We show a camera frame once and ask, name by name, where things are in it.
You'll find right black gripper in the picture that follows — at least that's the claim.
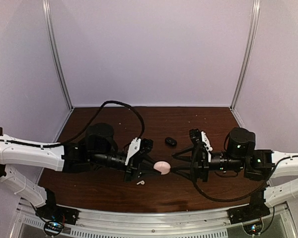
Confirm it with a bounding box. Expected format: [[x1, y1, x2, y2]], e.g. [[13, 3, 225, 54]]
[[170, 144, 246, 183]]

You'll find round white case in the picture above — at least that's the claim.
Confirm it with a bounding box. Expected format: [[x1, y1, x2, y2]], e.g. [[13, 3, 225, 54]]
[[153, 161, 171, 175]]

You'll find black earbud charging case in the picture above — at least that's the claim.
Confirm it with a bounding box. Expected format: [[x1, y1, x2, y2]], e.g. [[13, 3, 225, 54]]
[[164, 137, 177, 147]]

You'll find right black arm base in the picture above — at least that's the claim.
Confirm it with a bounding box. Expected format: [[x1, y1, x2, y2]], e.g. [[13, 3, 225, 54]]
[[227, 190, 270, 224]]

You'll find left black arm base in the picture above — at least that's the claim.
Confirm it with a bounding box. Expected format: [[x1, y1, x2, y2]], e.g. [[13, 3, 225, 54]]
[[36, 189, 79, 225]]

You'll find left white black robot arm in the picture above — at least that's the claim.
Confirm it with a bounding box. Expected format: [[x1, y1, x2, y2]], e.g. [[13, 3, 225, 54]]
[[0, 123, 171, 220]]

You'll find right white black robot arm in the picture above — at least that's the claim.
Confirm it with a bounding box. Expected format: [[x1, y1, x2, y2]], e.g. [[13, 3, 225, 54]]
[[171, 127, 298, 219]]

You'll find right black braided cable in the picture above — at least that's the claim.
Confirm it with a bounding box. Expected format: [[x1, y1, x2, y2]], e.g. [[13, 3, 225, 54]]
[[190, 146, 271, 203]]

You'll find black braided cable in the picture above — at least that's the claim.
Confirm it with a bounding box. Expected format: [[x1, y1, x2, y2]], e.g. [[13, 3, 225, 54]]
[[57, 100, 145, 144], [190, 146, 271, 203]]

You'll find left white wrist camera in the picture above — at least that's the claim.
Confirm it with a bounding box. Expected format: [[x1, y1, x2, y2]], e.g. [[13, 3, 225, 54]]
[[125, 137, 141, 166]]

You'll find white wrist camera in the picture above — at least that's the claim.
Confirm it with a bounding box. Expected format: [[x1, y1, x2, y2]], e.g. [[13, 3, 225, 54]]
[[125, 137, 141, 166], [201, 131, 213, 163]]

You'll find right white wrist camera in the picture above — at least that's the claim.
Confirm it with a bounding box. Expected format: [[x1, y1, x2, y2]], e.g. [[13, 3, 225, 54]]
[[201, 131, 213, 163]]

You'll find left black braided cable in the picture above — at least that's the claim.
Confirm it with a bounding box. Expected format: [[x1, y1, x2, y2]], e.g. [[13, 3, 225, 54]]
[[57, 100, 145, 144]]

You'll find front aluminium rail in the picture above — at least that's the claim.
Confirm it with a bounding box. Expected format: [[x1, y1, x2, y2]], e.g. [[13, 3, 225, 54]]
[[8, 199, 298, 238]]

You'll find right aluminium frame post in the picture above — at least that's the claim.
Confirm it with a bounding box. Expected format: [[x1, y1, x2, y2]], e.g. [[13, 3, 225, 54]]
[[230, 0, 260, 112]]

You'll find aluminium frame post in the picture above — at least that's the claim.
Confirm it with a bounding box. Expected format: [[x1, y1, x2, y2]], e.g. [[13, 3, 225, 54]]
[[42, 0, 73, 111], [230, 0, 260, 112]]

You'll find left aluminium frame post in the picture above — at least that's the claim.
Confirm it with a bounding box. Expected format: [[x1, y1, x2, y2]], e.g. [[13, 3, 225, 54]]
[[42, 0, 73, 111]]

